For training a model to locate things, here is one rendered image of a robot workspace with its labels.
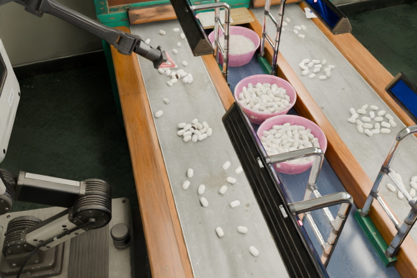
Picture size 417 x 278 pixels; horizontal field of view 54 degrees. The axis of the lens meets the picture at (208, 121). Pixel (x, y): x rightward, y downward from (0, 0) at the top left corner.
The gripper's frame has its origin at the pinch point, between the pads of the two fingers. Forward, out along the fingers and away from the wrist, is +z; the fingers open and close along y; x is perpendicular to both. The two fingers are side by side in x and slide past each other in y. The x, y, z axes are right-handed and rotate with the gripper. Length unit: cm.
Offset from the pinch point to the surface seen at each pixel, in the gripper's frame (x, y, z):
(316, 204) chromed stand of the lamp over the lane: -31, -102, -8
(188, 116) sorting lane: 5.6, -26.3, 5.9
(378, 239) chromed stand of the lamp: -22, -96, 43
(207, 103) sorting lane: -0.7, -20.0, 13.2
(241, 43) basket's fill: -19.1, 22.0, 35.9
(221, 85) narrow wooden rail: -8.2, -12.7, 18.0
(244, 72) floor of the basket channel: -12.4, 4.7, 36.6
